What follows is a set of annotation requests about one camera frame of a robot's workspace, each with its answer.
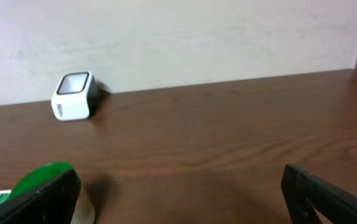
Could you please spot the green lidded white jar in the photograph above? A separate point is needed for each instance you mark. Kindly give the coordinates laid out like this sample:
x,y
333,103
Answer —
x,y
84,212

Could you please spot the white barcode scanner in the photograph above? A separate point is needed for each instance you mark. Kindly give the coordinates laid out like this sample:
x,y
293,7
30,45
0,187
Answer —
x,y
75,97

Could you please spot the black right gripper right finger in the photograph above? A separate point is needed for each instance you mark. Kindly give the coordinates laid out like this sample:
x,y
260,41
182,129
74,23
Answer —
x,y
306,195

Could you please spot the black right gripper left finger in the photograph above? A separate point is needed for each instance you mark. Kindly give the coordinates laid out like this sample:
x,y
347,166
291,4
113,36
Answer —
x,y
52,201

